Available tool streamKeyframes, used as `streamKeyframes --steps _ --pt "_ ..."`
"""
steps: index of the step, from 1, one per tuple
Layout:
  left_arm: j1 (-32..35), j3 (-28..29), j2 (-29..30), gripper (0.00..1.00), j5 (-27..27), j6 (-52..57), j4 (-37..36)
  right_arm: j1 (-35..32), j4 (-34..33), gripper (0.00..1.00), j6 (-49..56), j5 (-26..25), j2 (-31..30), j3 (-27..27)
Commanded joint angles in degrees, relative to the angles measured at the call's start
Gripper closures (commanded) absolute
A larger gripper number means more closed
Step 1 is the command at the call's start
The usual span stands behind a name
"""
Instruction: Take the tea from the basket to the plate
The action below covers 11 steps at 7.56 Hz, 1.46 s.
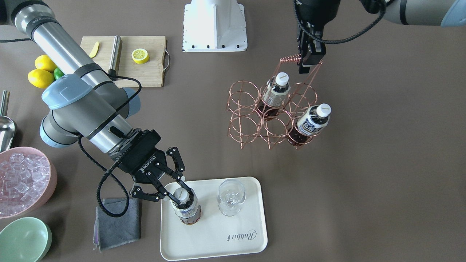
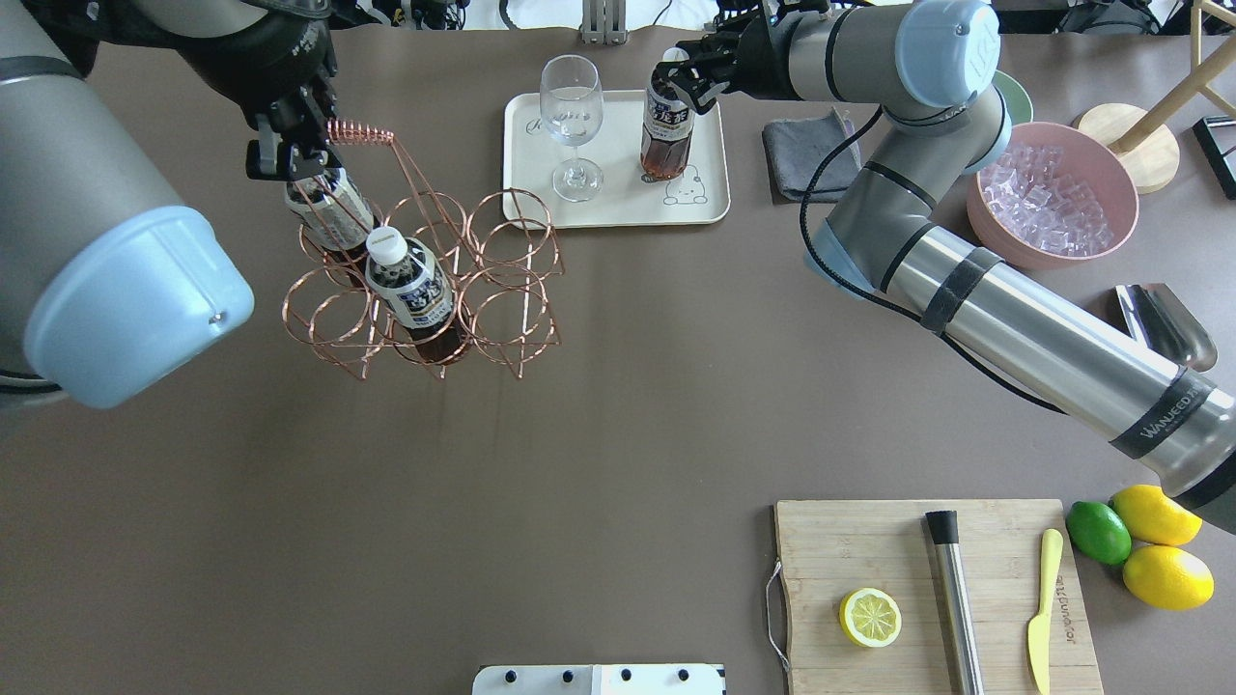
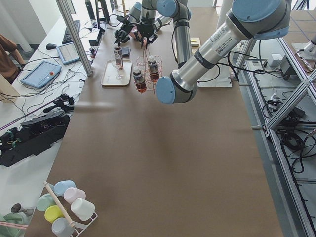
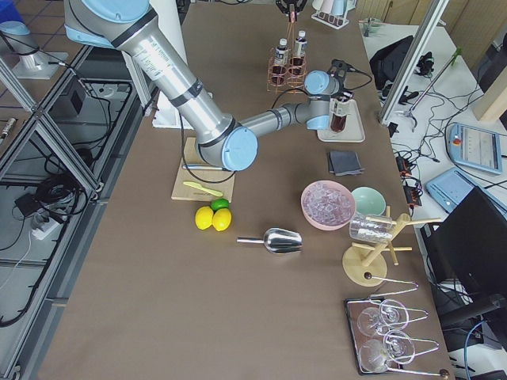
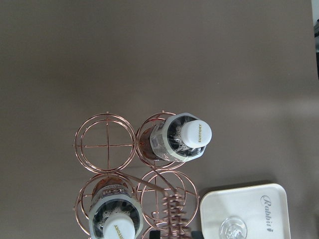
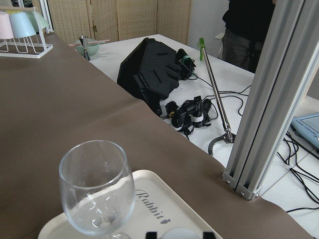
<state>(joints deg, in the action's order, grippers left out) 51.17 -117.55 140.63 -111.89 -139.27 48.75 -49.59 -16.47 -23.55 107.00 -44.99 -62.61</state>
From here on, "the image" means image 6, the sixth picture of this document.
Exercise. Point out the telescopic grabber stick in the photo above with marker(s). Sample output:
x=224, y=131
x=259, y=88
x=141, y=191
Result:
x=228, y=137

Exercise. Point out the light green bowl with chopsticks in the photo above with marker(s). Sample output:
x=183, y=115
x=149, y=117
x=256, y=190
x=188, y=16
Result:
x=92, y=47

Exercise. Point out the person in dark clothes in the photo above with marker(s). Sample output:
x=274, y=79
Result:
x=247, y=23

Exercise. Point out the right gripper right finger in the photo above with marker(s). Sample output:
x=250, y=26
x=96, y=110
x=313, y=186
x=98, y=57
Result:
x=208, y=235

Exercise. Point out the aluminium frame post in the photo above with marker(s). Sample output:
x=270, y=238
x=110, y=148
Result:
x=288, y=64

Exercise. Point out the pink cup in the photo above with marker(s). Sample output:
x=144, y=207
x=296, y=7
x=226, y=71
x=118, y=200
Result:
x=5, y=26

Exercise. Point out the steel jigger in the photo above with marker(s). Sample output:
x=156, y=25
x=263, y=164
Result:
x=84, y=41

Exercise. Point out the black equipment case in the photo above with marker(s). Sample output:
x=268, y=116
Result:
x=149, y=72

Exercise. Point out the green cup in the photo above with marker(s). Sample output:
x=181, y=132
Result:
x=37, y=20

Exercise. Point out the white wire cup rack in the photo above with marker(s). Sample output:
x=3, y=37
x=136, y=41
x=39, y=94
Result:
x=27, y=47

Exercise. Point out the cream rabbit tray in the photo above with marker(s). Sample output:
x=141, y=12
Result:
x=157, y=209

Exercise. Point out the clear wine glass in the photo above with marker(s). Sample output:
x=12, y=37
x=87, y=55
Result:
x=97, y=189

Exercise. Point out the blue cup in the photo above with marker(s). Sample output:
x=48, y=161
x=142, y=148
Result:
x=21, y=25

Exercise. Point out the blue teach pendant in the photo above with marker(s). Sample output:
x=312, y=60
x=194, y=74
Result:
x=308, y=127

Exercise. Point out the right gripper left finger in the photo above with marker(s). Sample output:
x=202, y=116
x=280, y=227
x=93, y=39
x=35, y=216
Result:
x=151, y=235

